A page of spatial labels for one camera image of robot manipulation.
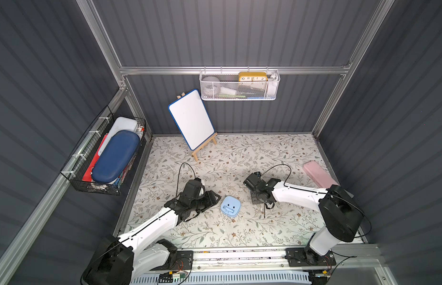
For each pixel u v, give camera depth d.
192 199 0.65
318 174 0.99
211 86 0.83
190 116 1.11
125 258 0.40
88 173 0.64
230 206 0.85
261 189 0.67
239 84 0.90
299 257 0.73
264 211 0.87
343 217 0.46
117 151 0.68
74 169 0.60
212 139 1.10
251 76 0.87
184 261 0.73
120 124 0.78
